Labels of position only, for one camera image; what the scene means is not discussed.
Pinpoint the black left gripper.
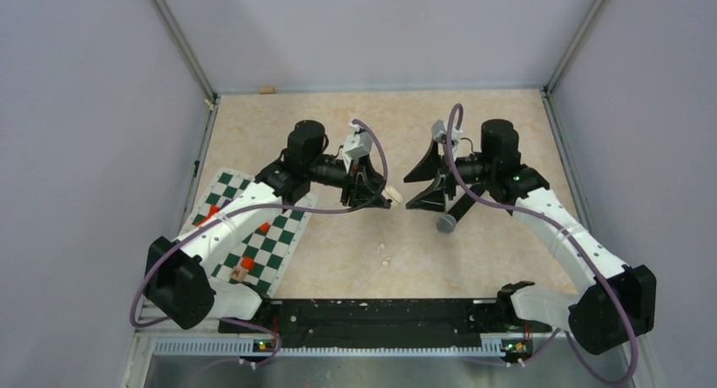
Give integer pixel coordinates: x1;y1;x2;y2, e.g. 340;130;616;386
306;153;392;208

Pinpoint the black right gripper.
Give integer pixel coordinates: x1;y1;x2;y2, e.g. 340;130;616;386
404;137;495;212

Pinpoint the cream earbud charging case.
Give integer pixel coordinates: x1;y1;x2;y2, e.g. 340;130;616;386
382;185;404;204

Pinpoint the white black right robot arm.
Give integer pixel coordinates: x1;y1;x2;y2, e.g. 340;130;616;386
404;119;656;355

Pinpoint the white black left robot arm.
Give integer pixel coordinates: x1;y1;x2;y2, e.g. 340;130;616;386
129;119;391;332

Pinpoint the green white chessboard mat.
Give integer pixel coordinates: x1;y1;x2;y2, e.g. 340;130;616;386
180;167;311;297

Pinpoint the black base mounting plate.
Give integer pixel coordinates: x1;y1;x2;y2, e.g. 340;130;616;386
250;298;552;349

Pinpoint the red block at edge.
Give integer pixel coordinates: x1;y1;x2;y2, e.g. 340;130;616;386
239;256;255;271

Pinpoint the wooden block in corner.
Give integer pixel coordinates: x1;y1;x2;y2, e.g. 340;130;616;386
258;86;276;95

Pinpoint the tan wooden cube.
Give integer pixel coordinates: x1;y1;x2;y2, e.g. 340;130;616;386
230;266;248;282

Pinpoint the red arch block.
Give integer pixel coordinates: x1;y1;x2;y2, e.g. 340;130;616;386
194;205;220;227

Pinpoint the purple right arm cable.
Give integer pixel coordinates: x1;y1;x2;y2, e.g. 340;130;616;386
445;103;640;386

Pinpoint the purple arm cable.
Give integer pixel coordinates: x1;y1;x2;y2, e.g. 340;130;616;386
445;103;640;386
129;118;390;371

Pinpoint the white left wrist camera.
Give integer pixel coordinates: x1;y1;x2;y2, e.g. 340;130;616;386
341;123;374;161

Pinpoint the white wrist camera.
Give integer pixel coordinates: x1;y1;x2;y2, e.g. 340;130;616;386
341;123;374;161
431;119;462;146

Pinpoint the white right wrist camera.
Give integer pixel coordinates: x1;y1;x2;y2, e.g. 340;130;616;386
431;119;462;146

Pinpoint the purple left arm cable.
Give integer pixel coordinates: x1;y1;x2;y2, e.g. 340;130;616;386
129;118;390;371

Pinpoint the aluminium front rail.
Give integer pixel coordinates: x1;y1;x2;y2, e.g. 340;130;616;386
120;298;665;388

